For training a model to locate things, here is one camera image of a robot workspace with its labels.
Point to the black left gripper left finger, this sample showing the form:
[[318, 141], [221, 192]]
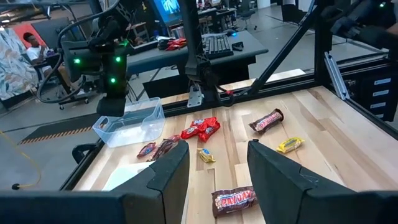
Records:
[[161, 186]]

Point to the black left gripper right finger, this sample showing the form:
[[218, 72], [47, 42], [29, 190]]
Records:
[[280, 186]]

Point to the dark red candy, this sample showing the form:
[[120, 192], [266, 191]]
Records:
[[146, 150], [163, 147]]

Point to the brown Payday candy bar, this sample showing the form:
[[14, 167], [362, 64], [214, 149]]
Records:
[[231, 200], [265, 121]]

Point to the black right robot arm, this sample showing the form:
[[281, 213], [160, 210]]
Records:
[[90, 59]]

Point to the yellow wrapped candy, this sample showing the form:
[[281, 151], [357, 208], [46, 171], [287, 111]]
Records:
[[206, 155], [289, 145]]

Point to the red candy bag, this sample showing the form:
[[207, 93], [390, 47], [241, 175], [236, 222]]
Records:
[[175, 44]]

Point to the clear plastic bin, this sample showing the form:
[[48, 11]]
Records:
[[133, 133]]

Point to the white plastic bin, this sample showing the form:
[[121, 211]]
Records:
[[124, 177]]

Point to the black office chair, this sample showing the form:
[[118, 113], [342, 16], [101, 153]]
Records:
[[73, 99], [247, 14]]

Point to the black yellow striped floor mat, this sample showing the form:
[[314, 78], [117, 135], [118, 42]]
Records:
[[56, 130]]

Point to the grey office desk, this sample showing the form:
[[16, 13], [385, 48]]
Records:
[[174, 57]]

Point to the person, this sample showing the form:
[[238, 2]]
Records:
[[35, 53]]

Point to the metal cup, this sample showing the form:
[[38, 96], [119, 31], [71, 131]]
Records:
[[178, 32]]

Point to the marbled colourful fabric panel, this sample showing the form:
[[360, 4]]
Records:
[[15, 68]]

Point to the computer monitor blue screen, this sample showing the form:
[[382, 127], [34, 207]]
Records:
[[168, 11]]

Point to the black computer keyboard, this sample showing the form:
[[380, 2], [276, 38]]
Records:
[[217, 46]]

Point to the silver aluminium bar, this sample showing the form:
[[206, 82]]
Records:
[[337, 76]]

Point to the black drawer cabinet white labels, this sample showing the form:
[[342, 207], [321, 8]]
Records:
[[363, 90]]

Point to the black computer mouse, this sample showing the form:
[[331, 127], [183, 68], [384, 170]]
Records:
[[237, 46]]

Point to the black long table edge rail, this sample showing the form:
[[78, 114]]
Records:
[[357, 104], [81, 168]]

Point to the white metal corner bracket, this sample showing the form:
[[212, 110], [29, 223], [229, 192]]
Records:
[[195, 98]]

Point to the black table end rail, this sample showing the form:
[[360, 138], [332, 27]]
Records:
[[286, 86]]

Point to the black vertical frame post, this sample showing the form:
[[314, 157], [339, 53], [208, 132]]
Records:
[[321, 56], [189, 31]]

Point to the black diagonal frame brace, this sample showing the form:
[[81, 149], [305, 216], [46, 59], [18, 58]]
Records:
[[280, 56]]

